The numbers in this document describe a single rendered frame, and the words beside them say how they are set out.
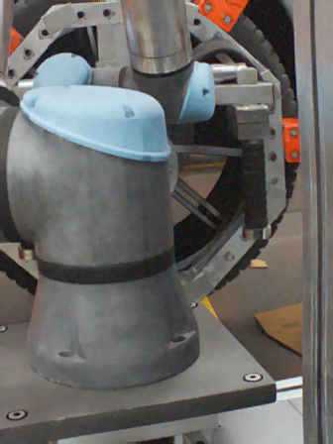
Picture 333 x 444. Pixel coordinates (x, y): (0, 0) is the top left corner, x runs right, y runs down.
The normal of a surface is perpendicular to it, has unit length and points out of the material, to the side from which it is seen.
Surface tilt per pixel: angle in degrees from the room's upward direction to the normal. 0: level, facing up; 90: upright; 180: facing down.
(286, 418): 0
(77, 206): 90
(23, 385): 0
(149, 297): 73
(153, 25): 116
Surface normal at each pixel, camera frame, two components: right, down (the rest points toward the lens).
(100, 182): 0.12, 0.24
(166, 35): 0.30, 0.58
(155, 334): 0.51, -0.13
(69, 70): -0.17, -0.50
